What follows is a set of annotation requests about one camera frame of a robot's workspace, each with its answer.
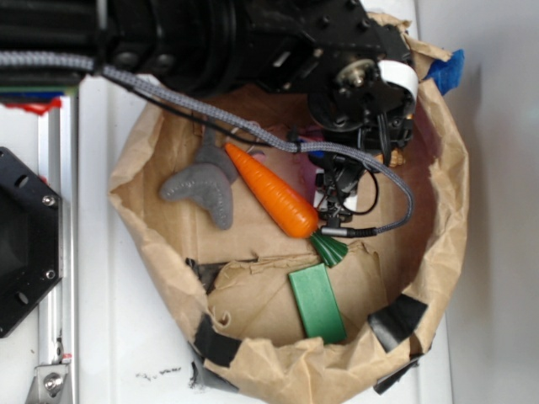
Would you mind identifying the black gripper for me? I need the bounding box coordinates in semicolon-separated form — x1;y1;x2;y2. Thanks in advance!
307;23;419;150

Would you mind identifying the brown spiral sea shell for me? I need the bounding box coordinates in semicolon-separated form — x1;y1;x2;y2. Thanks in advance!
374;148;406;168

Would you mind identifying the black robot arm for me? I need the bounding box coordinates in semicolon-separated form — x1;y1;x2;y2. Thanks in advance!
1;1;418;151

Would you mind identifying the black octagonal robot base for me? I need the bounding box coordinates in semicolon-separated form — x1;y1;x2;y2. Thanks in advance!
1;146;61;338

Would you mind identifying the blue tape right piece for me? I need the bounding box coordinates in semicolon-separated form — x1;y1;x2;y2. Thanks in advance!
424;49;465;96

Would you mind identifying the orange plastic toy carrot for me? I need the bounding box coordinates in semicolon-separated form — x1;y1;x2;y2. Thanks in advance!
224;143;349;268

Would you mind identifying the grey plush toy mouse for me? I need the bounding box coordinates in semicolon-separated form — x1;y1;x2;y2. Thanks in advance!
159;125;238;230

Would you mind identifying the brown paper bag bin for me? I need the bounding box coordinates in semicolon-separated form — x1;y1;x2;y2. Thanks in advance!
108;11;469;404

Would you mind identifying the green rectangular wooden block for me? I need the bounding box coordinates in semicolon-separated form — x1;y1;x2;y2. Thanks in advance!
288;263;347;344

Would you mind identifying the black tape bottom right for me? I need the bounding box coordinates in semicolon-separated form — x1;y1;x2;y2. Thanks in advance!
367;294;428;353

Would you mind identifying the black tape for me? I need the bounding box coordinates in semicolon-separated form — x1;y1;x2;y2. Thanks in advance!
367;294;428;353
189;314;242;393

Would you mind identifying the black tape bottom left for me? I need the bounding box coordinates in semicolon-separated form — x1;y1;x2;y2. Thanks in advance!
189;314;242;393

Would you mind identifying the black tape lower right edge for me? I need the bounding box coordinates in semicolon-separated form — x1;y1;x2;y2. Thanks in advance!
372;355;421;396

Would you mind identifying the white plastic tray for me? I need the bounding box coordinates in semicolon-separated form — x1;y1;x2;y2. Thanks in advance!
77;0;455;404

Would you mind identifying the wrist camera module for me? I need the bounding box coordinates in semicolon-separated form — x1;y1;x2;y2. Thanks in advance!
308;151;380;228

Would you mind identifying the grey braided cable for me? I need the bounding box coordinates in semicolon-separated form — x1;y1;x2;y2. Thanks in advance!
0;50;417;239

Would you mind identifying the aluminium extrusion rail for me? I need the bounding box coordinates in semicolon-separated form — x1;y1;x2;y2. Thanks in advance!
27;94;79;403

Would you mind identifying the metal corner bracket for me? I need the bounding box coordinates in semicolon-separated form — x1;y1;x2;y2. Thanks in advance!
25;364;72;404

